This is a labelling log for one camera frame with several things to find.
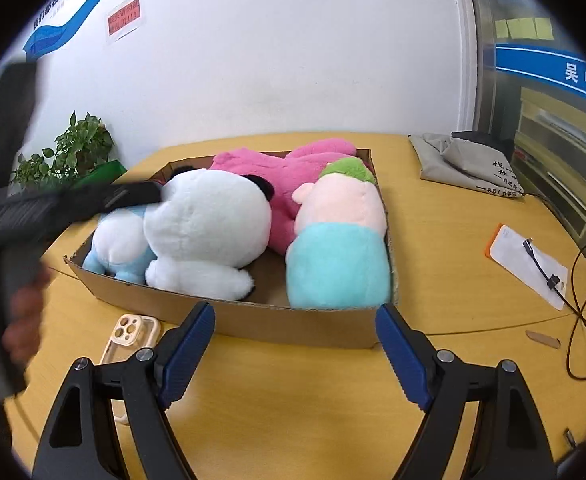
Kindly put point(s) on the red wall sign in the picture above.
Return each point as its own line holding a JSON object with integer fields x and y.
{"x": 123, "y": 20}

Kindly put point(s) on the grey canvas bag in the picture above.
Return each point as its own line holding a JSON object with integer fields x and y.
{"x": 463, "y": 163}

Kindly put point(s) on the yellow sticky notes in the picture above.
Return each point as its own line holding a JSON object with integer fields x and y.
{"x": 530, "y": 28}

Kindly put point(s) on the clear phone case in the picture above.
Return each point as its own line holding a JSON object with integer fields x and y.
{"x": 131, "y": 333}

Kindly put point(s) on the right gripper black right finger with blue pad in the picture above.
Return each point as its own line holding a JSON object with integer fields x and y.
{"x": 508, "y": 441}

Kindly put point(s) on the pink teal doll plush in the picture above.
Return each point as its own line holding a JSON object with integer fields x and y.
{"x": 338, "y": 258}

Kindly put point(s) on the wooden stick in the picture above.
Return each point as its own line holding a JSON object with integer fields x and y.
{"x": 544, "y": 339}

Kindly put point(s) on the pink bear plush toy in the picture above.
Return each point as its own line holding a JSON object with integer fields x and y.
{"x": 285, "y": 174}

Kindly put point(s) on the white panda plush toy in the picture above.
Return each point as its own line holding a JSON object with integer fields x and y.
{"x": 210, "y": 225}

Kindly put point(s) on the person's left hand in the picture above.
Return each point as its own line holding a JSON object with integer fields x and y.
{"x": 22, "y": 337}

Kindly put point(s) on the blue wave wall decal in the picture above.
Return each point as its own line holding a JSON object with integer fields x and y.
{"x": 67, "y": 38}

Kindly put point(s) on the green cloth covered bench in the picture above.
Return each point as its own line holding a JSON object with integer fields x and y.
{"x": 106, "y": 173}

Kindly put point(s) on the large potted green plant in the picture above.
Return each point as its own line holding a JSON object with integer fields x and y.
{"x": 81, "y": 148}

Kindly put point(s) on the small potted green plant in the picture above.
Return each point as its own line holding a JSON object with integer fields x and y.
{"x": 35, "y": 171}

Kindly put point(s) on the light blue plush toy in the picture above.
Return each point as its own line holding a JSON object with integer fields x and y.
{"x": 119, "y": 247}

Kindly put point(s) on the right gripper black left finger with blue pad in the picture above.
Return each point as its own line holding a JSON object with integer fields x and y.
{"x": 80, "y": 440}

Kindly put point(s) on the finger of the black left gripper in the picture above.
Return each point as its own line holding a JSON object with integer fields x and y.
{"x": 110, "y": 197}

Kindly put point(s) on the blue door sign band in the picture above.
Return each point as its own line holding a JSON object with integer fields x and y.
{"x": 561, "y": 69}

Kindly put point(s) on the brown cardboard box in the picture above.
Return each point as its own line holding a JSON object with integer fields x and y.
{"x": 265, "y": 314}

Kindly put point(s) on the white paper orange notebook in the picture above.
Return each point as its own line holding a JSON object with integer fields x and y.
{"x": 539, "y": 271}

